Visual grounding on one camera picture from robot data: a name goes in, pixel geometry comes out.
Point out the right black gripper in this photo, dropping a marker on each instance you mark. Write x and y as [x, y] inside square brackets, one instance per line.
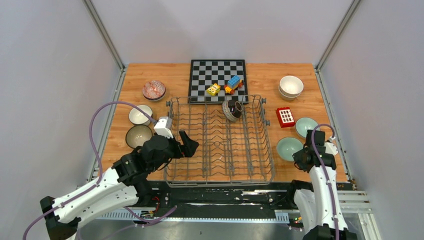
[297, 157]

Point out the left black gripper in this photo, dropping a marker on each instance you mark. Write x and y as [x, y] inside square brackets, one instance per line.
[187, 149]

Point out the mint green bowl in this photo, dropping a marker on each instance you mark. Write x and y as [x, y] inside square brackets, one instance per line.
[287, 146]

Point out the light blue striped bowl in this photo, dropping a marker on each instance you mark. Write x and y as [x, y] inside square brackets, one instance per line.
[304, 124]

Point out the dark teal glazed bowl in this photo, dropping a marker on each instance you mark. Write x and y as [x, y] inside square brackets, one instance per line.
[138, 135]

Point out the black patterned bowl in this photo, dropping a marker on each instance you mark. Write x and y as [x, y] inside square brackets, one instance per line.
[232, 110]

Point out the teal white dotted bowl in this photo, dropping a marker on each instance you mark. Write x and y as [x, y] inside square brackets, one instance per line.
[136, 117]

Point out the beige floral bowl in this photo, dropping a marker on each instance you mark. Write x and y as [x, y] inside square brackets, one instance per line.
[287, 98]

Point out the blue zigzag bowl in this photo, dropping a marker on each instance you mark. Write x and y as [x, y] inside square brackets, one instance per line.
[153, 89]

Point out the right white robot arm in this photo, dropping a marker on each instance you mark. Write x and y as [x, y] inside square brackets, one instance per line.
[317, 200]

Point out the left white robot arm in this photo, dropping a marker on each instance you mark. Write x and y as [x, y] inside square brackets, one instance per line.
[122, 185]

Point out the red toy block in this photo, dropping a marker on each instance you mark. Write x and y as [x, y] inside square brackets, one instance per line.
[285, 117]

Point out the yellow toy car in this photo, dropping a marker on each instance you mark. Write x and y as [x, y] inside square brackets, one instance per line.
[213, 90]

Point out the black white checkerboard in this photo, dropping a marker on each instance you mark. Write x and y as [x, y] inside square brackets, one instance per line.
[207, 72]

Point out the blue orange toy truck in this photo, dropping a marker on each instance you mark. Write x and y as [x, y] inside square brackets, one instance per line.
[234, 83]

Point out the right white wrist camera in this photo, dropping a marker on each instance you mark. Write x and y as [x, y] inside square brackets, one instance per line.
[331, 148]

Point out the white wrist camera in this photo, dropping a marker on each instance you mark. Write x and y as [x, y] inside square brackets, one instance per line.
[331, 148]
[163, 127]

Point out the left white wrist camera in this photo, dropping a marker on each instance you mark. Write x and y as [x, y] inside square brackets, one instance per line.
[163, 127]

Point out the grey wire dish rack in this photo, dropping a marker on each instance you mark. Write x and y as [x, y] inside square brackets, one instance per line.
[230, 153]

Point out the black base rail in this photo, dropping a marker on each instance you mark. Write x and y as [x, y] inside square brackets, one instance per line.
[241, 202]

